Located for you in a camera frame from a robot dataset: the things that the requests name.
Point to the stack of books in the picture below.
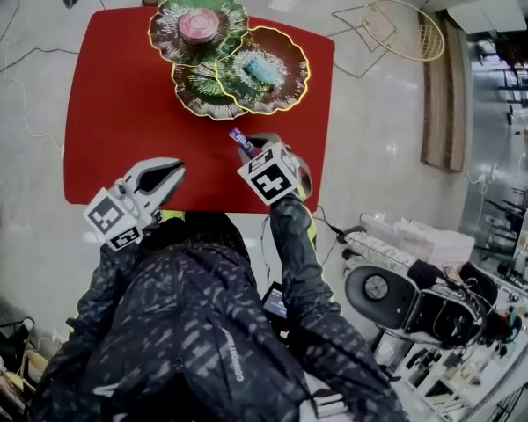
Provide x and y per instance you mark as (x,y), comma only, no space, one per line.
(330,405)

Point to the person's dark patterned jacket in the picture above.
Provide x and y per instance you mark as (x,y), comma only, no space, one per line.
(189,336)

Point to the black and white round chair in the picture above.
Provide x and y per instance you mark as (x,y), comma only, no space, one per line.
(378,293)

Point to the black device with screen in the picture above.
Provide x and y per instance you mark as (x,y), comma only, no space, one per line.
(273,301)

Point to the person's right forearm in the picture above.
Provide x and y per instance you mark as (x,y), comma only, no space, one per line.
(297,253)

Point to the purple small snack packet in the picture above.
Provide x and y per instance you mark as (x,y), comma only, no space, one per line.
(241,140)

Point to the brown striped wooden panel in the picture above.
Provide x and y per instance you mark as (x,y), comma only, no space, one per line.
(444,104)

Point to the pink round small item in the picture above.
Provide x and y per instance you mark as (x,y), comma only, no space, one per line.
(197,25)

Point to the white stacked boxes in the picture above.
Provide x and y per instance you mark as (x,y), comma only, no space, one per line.
(427,240)

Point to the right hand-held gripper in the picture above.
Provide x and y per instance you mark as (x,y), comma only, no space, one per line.
(270,178)

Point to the person's left forearm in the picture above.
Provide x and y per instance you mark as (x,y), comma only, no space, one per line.
(114,275)

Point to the red table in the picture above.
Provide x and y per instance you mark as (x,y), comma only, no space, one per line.
(123,117)

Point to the light blue small packet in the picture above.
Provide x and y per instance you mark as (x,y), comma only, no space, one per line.
(260,69)

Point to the green leaf-shaped tiered container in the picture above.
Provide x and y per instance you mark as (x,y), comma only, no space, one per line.
(229,46)

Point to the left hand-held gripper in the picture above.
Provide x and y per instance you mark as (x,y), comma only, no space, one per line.
(112,216)

